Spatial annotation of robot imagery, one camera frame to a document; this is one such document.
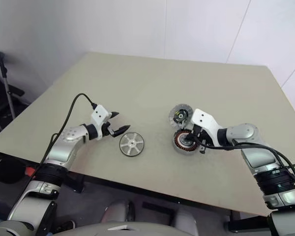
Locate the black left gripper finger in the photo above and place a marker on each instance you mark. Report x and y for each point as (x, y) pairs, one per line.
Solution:
(114, 114)
(121, 130)

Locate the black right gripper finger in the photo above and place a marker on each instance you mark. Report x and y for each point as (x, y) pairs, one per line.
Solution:
(190, 140)
(192, 135)

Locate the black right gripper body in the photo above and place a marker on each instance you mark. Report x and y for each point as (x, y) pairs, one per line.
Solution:
(202, 140)

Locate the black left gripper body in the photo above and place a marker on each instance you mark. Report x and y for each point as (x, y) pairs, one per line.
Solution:
(107, 129)

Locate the motor stator with copper windings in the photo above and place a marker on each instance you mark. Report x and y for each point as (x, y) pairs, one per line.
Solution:
(180, 147)

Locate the silver spoked rotor disc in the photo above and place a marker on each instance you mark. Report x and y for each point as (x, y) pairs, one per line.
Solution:
(132, 144)

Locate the grey motor end cap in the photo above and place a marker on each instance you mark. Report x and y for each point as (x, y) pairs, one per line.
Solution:
(179, 115)

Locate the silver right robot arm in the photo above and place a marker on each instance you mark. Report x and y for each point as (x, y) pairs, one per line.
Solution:
(258, 152)

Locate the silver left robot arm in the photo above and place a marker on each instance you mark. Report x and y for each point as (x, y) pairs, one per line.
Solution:
(61, 150)

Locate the black table crossbar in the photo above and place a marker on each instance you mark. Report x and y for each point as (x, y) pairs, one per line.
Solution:
(159, 207)

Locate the grey rounded robot leg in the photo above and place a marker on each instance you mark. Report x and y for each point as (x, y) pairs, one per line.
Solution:
(118, 211)
(185, 220)

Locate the black table leg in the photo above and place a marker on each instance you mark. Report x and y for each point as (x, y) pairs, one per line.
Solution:
(233, 220)

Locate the red floor scrap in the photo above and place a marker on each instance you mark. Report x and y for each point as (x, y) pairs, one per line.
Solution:
(29, 170)

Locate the grey robot torso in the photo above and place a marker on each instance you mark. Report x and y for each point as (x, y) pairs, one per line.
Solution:
(113, 228)

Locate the black shoe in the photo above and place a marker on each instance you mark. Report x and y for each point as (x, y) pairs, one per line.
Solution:
(68, 225)

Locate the black bag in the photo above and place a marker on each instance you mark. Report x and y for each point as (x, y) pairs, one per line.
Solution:
(5, 168)

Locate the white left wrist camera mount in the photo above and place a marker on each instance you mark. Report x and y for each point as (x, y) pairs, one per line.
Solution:
(100, 115)

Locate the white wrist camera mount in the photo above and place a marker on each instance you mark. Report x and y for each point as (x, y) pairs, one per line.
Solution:
(206, 120)
(100, 115)

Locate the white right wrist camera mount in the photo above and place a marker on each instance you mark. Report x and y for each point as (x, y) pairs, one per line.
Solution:
(206, 120)

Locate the black folding frame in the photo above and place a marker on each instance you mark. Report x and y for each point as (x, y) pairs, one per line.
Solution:
(14, 92)

